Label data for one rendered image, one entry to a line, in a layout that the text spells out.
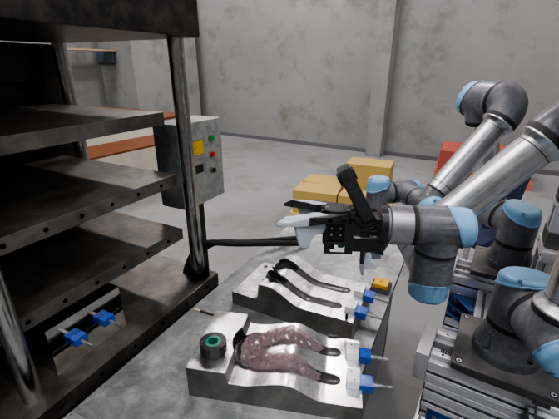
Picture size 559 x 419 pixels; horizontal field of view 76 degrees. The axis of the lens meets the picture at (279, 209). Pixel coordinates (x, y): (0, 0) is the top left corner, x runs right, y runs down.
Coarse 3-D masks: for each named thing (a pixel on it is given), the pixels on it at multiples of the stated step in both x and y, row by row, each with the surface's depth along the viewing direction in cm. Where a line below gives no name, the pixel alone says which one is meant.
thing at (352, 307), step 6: (348, 300) 129; (354, 300) 129; (348, 306) 126; (354, 306) 126; (360, 306) 128; (348, 312) 127; (354, 312) 126; (360, 312) 125; (366, 312) 125; (360, 318) 126; (378, 318) 124
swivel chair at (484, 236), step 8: (512, 192) 269; (520, 192) 277; (480, 224) 298; (480, 232) 285; (488, 232) 285; (496, 232) 285; (480, 240) 271; (488, 240) 272; (464, 248) 299; (464, 256) 300
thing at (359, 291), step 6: (354, 288) 136; (360, 288) 136; (354, 294) 136; (360, 294) 135; (366, 294) 135; (372, 294) 135; (366, 300) 135; (372, 300) 134; (378, 300) 134; (384, 300) 133
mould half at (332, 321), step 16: (288, 256) 156; (256, 272) 158; (288, 272) 144; (320, 272) 152; (240, 288) 146; (256, 288) 146; (272, 288) 134; (304, 288) 141; (320, 288) 142; (352, 288) 141; (368, 288) 141; (240, 304) 145; (256, 304) 140; (272, 304) 136; (288, 304) 133; (304, 304) 133; (368, 304) 145; (288, 320) 135; (304, 320) 132; (320, 320) 128; (336, 320) 125; (352, 320) 123; (352, 336) 126
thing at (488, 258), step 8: (496, 240) 127; (496, 248) 127; (504, 248) 124; (512, 248) 122; (520, 248) 121; (528, 248) 121; (488, 256) 129; (496, 256) 127; (504, 256) 124; (512, 256) 122; (520, 256) 121; (528, 256) 122; (488, 264) 129; (496, 264) 126; (504, 264) 124; (512, 264) 122; (520, 264) 122; (528, 264) 123
